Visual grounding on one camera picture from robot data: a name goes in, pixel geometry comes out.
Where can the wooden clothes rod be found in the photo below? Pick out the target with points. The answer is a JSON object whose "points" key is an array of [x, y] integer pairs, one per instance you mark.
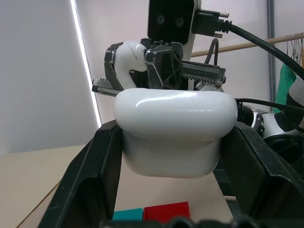
{"points": [[237, 47]]}

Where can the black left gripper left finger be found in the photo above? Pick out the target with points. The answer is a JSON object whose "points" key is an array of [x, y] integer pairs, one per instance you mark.
{"points": [[90, 171]]}

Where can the white earbud charging case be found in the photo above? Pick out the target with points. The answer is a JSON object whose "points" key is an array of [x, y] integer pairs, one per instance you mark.
{"points": [[171, 123]]}

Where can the green hanging garment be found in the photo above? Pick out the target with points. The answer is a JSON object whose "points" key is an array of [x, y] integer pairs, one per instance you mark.
{"points": [[283, 88]]}

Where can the red block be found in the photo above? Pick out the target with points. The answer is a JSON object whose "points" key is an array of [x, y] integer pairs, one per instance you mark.
{"points": [[166, 211]]}

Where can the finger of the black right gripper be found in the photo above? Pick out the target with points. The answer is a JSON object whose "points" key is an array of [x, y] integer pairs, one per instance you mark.
{"points": [[109, 69]]}

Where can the metal clothes hangers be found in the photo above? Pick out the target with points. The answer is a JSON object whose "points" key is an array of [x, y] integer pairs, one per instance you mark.
{"points": [[295, 47]]}

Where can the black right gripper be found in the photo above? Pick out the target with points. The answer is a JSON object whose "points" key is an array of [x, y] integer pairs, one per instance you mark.
{"points": [[202, 73]]}

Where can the grey metal upright pole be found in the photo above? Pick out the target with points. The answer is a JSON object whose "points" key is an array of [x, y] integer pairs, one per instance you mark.
{"points": [[270, 19]]}

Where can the white earbud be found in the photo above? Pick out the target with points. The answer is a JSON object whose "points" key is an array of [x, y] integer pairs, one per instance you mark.
{"points": [[124, 60]]}

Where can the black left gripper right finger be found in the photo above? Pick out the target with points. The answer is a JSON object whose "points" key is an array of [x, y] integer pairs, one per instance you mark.
{"points": [[256, 180]]}

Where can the white LED light strip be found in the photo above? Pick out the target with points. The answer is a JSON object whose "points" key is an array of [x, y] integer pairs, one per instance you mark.
{"points": [[83, 52]]}

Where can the teal block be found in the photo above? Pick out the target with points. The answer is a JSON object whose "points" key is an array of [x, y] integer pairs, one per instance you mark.
{"points": [[128, 214]]}

